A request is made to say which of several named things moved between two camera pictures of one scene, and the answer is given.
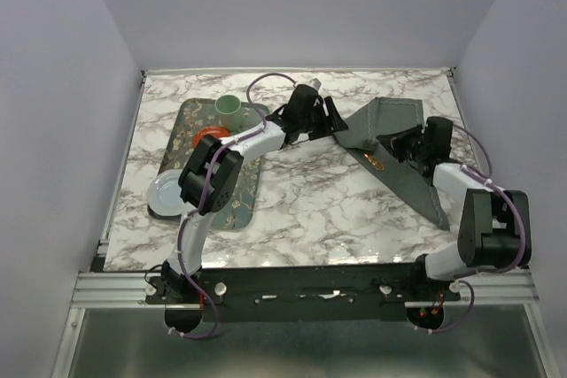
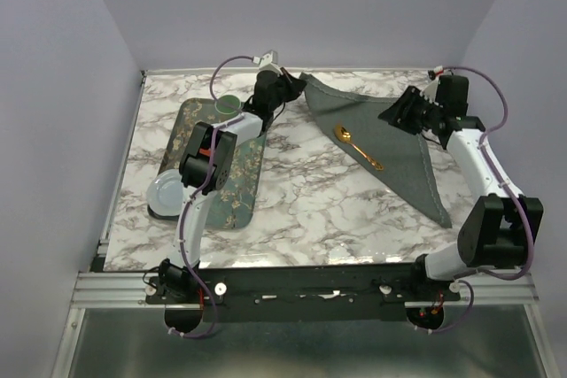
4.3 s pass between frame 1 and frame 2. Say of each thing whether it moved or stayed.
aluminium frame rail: stayed
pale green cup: stayed
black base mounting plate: stayed
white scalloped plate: stayed
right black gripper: moved
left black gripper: moved
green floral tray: stayed
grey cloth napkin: moved
